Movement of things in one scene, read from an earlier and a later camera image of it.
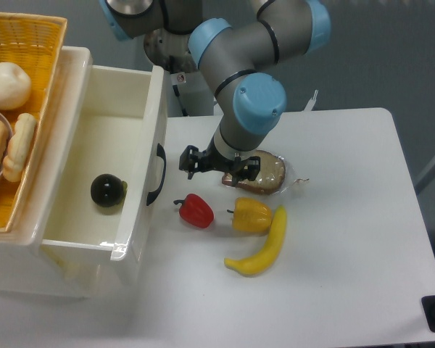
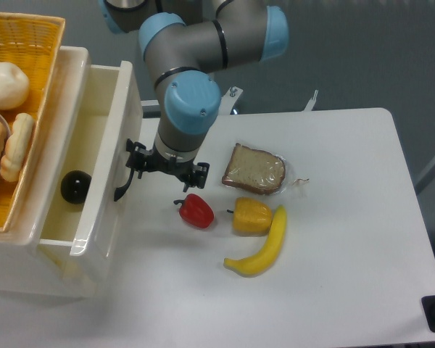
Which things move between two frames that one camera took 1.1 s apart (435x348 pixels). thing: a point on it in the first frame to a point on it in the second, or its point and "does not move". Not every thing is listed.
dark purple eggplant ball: (109, 191) to (75, 186)
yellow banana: (259, 262) does not move
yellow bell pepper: (251, 217) does not move
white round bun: (8, 86) does not move
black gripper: (192, 159) to (140, 159)
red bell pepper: (196, 210) does not move
